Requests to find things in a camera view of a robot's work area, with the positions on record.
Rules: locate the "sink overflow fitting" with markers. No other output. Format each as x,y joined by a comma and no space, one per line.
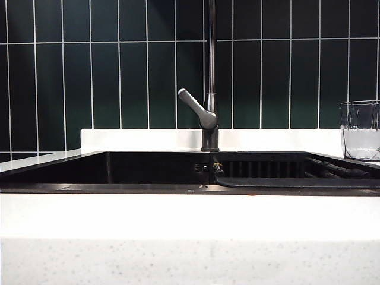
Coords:
201,167

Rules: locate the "dark metal gooseneck faucet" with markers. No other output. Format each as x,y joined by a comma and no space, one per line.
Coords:
211,59

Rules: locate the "black sink basin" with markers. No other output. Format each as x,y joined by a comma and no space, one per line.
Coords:
89,172

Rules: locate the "small black nozzle yellow band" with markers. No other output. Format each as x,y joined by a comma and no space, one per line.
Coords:
218,168

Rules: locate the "black slatted drain rack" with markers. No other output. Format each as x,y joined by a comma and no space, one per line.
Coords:
282,181

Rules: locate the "clear plastic container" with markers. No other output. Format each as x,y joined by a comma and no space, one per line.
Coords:
360,139

